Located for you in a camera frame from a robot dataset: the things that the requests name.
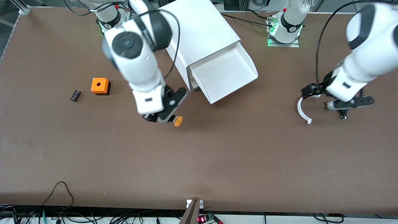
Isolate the white curved plastic piece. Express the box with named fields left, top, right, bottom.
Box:
left=297, top=95, right=321, bottom=124

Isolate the black coiled floor cable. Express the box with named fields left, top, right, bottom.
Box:
left=312, top=213, right=344, bottom=224

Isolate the black looped table cable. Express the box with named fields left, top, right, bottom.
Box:
left=42, top=181, right=74, bottom=218

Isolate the orange button enclosure box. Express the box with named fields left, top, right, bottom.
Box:
left=91, top=78, right=111, bottom=96

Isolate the circuit board with red light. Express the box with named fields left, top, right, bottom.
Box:
left=197, top=213, right=223, bottom=224

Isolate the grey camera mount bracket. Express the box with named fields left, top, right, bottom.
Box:
left=179, top=199, right=204, bottom=224

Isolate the black cable to arm base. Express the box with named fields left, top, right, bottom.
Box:
left=221, top=14, right=275, bottom=25
left=244, top=9, right=273, bottom=20

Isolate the aluminium frame profile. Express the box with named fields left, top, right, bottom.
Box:
left=9, top=0, right=30, bottom=15

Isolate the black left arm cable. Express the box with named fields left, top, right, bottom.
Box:
left=315, top=0, right=389, bottom=85

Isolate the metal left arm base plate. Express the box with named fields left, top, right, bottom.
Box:
left=267, top=12, right=300, bottom=48

